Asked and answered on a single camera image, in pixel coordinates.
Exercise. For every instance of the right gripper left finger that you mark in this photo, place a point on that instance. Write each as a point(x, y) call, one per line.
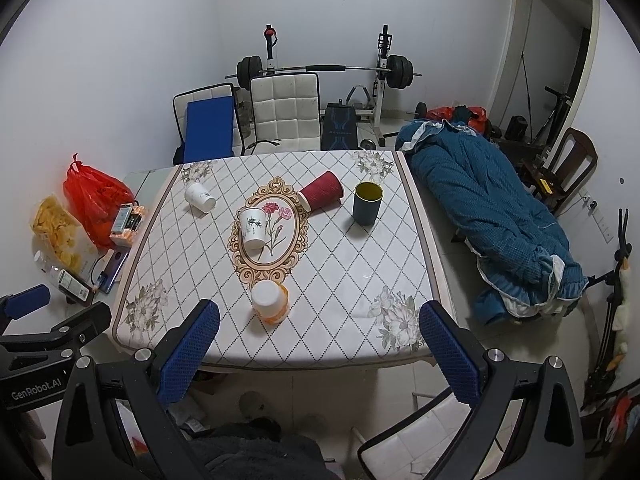
point(158, 377)

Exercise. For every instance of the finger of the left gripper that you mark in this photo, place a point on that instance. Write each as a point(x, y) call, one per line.
point(16, 306)

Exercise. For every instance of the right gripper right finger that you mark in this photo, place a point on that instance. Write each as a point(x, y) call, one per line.
point(476, 380)

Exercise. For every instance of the white and orange paper cup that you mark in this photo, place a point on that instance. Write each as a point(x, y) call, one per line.
point(269, 301)

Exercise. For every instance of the white floral ceramic cup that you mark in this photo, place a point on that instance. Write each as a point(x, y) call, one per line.
point(253, 229)

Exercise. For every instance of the dark green yellow-lined cup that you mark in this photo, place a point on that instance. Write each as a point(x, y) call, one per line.
point(368, 198)

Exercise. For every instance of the red ribbed paper cup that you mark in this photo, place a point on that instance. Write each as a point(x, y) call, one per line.
point(321, 192)

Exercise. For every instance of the brown wallet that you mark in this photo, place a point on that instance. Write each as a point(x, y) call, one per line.
point(79, 294)

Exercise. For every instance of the white green tube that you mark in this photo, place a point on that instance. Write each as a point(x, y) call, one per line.
point(67, 279)

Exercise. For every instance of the yellow flower-print bag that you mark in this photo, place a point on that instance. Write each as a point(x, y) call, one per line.
point(62, 236)

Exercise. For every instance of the white cushioned foreground chair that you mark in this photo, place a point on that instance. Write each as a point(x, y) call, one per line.
point(412, 447)

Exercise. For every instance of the purple smartphone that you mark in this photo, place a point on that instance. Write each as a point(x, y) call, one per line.
point(109, 275)

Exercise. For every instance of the blue quilted coat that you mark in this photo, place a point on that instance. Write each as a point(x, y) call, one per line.
point(522, 253)

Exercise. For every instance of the red plastic bag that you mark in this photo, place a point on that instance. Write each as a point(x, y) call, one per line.
point(94, 199)

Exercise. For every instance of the orange tissue pack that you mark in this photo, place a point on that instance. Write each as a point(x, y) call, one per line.
point(126, 224)

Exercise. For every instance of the floral diamond-pattern tablecloth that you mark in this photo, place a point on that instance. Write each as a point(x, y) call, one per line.
point(354, 292)

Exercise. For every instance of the dark wooden chair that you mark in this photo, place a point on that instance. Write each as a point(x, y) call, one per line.
point(572, 163)

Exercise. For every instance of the white chair with blue cushion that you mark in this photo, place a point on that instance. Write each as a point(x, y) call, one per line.
point(208, 124)

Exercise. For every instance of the red orange bag on floor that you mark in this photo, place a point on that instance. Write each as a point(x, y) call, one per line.
point(473, 116)

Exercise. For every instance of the weight bench rack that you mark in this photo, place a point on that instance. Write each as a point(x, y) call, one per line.
point(383, 48)

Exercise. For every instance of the black blue backpack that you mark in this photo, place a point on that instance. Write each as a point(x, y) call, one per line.
point(339, 128)

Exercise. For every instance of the white padded chair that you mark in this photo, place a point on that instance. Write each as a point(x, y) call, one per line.
point(286, 111)

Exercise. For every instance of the barbell with black plates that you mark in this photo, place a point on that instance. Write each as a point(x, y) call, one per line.
point(398, 73)

